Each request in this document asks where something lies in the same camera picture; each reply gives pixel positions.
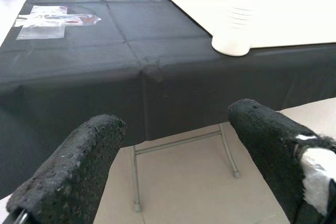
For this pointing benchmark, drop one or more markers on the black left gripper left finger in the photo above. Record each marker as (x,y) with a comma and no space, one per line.
(71,171)

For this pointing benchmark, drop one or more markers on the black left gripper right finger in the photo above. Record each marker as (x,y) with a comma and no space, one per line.
(273,145)

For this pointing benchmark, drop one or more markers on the white plastic table leg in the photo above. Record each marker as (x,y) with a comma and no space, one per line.
(241,16)

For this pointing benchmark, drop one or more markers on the white plastic children table top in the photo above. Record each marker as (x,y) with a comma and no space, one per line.
(288,11)

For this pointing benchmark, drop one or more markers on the grey metal table leg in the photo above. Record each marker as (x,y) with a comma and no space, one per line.
(136,176)
(231,155)

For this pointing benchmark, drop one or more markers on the black tablecloth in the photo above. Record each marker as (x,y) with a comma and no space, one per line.
(105,64)

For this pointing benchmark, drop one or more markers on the clear tape cross patch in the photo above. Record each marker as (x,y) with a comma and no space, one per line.
(47,22)

